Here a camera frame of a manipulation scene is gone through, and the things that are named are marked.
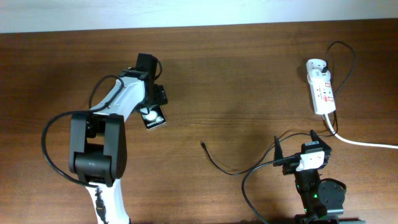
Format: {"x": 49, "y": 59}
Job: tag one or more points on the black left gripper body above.
{"x": 158, "y": 96}

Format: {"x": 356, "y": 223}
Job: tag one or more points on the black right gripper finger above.
{"x": 278, "y": 154}
{"x": 318, "y": 143}

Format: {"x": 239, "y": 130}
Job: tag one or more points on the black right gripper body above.
{"x": 290, "y": 168}

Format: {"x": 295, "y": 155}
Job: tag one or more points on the black Galaxy flip phone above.
{"x": 154, "y": 118}

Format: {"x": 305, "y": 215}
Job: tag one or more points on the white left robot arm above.
{"x": 98, "y": 147}

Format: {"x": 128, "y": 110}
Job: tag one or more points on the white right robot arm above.
{"x": 322, "y": 199}

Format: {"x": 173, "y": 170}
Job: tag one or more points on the white charger adapter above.
{"x": 315, "y": 71}

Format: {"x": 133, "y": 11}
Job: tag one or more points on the white power strip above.
{"x": 322, "y": 97}

